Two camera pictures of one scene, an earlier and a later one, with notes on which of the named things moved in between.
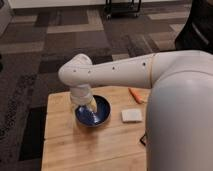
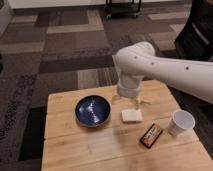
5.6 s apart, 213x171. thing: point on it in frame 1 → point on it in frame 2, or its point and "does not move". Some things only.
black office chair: [197, 33] does not move
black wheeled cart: [121, 9] does not move
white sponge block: [131, 115] does not move
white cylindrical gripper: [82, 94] → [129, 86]
